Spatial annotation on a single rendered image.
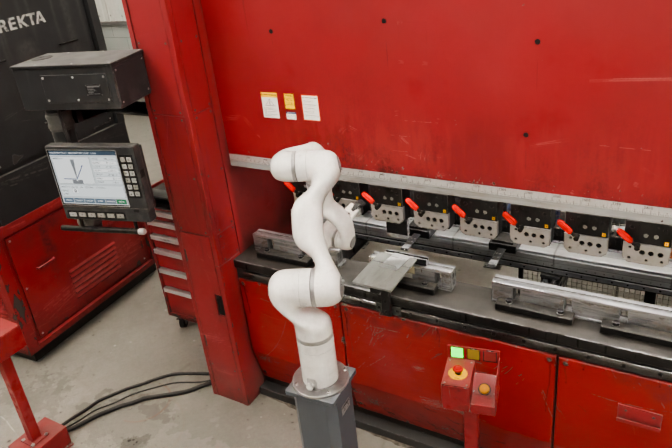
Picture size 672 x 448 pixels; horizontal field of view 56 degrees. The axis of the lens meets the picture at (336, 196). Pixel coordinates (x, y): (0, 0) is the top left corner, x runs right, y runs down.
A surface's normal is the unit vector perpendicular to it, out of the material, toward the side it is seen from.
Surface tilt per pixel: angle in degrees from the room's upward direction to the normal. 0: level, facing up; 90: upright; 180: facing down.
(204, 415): 0
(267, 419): 0
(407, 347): 90
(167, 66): 90
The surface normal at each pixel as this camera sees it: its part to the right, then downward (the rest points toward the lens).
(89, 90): -0.27, 0.43
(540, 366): -0.50, 0.41
